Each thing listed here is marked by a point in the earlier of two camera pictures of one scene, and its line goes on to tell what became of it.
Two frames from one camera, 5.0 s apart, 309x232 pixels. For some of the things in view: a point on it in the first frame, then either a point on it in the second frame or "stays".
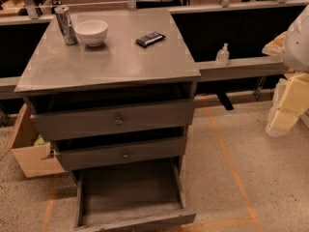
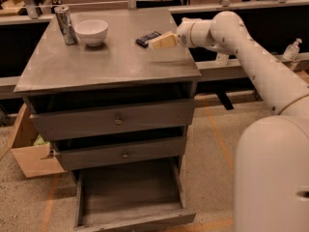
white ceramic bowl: [93, 32] stays
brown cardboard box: [35, 159] stays
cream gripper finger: [291, 101] to [171, 39]
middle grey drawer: [120, 154] stays
